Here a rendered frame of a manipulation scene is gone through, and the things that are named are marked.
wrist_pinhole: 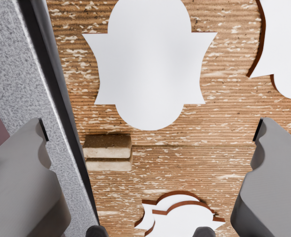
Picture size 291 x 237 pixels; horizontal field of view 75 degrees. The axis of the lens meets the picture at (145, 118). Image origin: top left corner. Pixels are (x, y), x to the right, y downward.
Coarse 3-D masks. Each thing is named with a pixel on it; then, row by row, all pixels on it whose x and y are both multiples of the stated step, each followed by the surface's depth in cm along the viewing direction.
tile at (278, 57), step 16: (256, 0) 17; (272, 0) 16; (288, 0) 16; (272, 16) 17; (288, 16) 17; (272, 32) 17; (288, 32) 17; (272, 48) 18; (288, 48) 18; (256, 64) 19; (272, 64) 19; (288, 64) 19; (272, 80) 20; (288, 80) 20; (288, 96) 21
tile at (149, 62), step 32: (128, 0) 16; (160, 0) 16; (128, 32) 18; (160, 32) 18; (192, 32) 18; (128, 64) 19; (160, 64) 19; (192, 64) 19; (128, 96) 21; (160, 96) 21; (192, 96) 21; (160, 128) 23
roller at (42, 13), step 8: (32, 0) 19; (40, 0) 18; (40, 8) 19; (40, 16) 19; (48, 16) 19; (40, 24) 20; (48, 24) 20; (48, 32) 20; (48, 40) 20; (48, 48) 21; (56, 48) 21; (56, 56) 21; (56, 64) 22; (56, 72) 23; (64, 80) 23; (64, 88) 23; (64, 96) 24; (72, 112) 25; (72, 120) 26; (80, 144) 28
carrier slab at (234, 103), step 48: (48, 0) 17; (96, 0) 17; (192, 0) 17; (240, 0) 17; (240, 48) 19; (96, 96) 22; (240, 96) 22; (144, 144) 26; (192, 144) 25; (240, 144) 25
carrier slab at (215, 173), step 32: (160, 160) 27; (192, 160) 27; (224, 160) 27; (96, 192) 31; (128, 192) 31; (160, 192) 31; (192, 192) 31; (224, 192) 30; (128, 224) 36; (224, 224) 35
